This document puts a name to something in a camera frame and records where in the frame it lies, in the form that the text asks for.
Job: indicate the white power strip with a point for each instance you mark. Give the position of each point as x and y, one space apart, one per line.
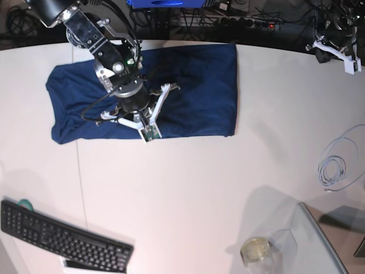
249 22

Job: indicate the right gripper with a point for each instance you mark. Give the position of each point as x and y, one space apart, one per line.
132 98

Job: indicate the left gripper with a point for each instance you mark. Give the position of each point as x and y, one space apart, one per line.
341 40

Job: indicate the clear glass jar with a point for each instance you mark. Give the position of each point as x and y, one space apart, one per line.
258 256

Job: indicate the green tape roll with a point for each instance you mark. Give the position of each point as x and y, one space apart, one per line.
24 203

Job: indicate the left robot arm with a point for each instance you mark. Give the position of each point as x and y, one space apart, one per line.
341 15

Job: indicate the blue box with hole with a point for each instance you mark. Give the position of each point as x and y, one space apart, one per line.
166 3

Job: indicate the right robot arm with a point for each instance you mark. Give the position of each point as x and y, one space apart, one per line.
118 58

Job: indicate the black computer keyboard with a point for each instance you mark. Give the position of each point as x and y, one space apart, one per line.
79 246

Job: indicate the dark blue t-shirt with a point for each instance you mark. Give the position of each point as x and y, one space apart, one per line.
204 104

